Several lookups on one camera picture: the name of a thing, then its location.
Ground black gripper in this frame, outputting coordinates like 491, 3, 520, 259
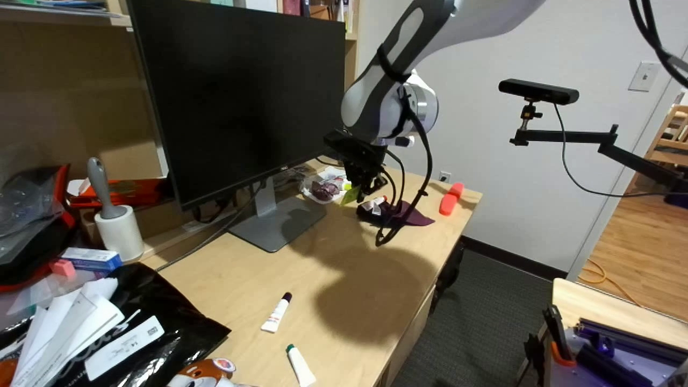
324, 131, 385, 203

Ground yellow-green sachet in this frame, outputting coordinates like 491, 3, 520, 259
339, 182, 358, 205

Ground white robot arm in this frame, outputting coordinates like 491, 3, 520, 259
326, 0, 543, 197

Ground clear bag with dark contents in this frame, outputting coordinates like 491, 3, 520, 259
298, 168, 347, 205

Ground purple cloth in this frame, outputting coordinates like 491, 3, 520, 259
356, 195, 431, 226

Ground orange-red plastic object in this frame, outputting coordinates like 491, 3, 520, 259
439, 182, 465, 216

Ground black computer monitor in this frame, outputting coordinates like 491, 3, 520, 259
129, 0, 347, 253

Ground white tube dark cap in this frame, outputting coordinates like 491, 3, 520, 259
259, 292, 292, 334

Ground white tube green cap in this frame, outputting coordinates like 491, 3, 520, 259
286, 345, 316, 387

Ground round red white sticker packet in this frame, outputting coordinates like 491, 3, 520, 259
213, 358, 236, 374

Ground white lint roller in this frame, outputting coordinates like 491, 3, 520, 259
87, 156, 144, 263

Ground black plastic bag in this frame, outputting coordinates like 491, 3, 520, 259
50, 265, 229, 387

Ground purple tool tray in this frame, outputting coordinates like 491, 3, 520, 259
574, 318, 688, 387

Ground wooden shelf unit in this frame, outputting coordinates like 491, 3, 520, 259
0, 0, 168, 178

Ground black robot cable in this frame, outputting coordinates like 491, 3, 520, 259
372, 83, 434, 250

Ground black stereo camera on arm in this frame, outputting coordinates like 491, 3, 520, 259
498, 78, 578, 105

